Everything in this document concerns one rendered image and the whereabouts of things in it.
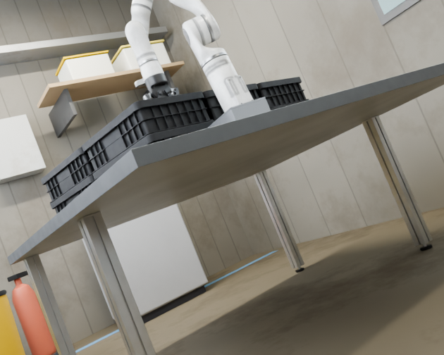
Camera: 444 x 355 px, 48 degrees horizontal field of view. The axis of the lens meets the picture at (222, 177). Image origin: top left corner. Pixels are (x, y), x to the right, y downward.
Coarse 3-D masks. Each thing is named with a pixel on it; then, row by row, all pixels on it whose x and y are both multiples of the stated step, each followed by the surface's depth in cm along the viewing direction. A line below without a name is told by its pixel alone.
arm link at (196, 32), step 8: (200, 16) 156; (184, 24) 156; (192, 24) 154; (200, 24) 154; (184, 32) 157; (192, 32) 153; (200, 32) 154; (208, 32) 155; (192, 40) 154; (200, 40) 155; (208, 40) 157; (192, 48) 157; (200, 48) 153; (208, 48) 153; (216, 48) 154; (200, 56) 154; (208, 56) 153; (216, 56) 153; (200, 64) 157
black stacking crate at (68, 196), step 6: (84, 180) 184; (90, 180) 181; (78, 186) 187; (84, 186) 184; (66, 192) 195; (72, 192) 192; (78, 192) 190; (60, 198) 200; (66, 198) 196; (72, 198) 195; (54, 204) 204; (60, 204) 202; (66, 204) 199; (60, 210) 204
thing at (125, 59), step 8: (160, 40) 442; (120, 48) 423; (128, 48) 425; (160, 48) 441; (120, 56) 430; (128, 56) 423; (160, 56) 439; (112, 64) 448; (120, 64) 434; (128, 64) 422; (136, 64) 425
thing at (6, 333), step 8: (0, 296) 275; (0, 304) 272; (8, 304) 280; (0, 312) 270; (8, 312) 276; (0, 320) 268; (8, 320) 274; (0, 328) 267; (8, 328) 271; (16, 328) 280; (0, 336) 266; (8, 336) 270; (16, 336) 276; (0, 344) 264; (8, 344) 268; (16, 344) 273; (0, 352) 263; (8, 352) 266; (16, 352) 271; (24, 352) 279
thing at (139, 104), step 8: (168, 96) 161; (176, 96) 163; (184, 96) 166; (192, 96) 168; (200, 96) 171; (136, 104) 153; (144, 104) 154; (152, 104) 156; (160, 104) 158; (128, 112) 155; (112, 120) 162; (120, 120) 160; (104, 128) 167; (112, 128) 164; (96, 136) 171; (88, 144) 176
